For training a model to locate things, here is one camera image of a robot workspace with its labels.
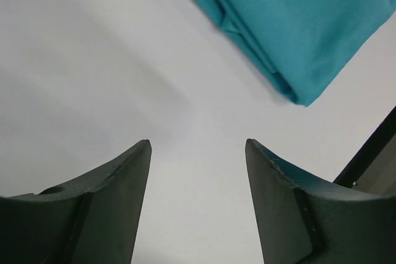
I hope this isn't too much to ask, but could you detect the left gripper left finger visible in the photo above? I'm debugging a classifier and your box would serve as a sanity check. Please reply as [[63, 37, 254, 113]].
[[1, 140, 152, 263]]

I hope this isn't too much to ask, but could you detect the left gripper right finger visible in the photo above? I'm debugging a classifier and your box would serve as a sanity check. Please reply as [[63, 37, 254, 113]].
[[245, 139, 395, 263]]

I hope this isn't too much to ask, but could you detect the teal t shirt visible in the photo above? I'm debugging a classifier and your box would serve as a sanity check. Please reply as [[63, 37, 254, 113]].
[[193, 0, 395, 106]]

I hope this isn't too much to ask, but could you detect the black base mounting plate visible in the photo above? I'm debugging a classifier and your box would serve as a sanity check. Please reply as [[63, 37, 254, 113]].
[[334, 108, 395, 188]]

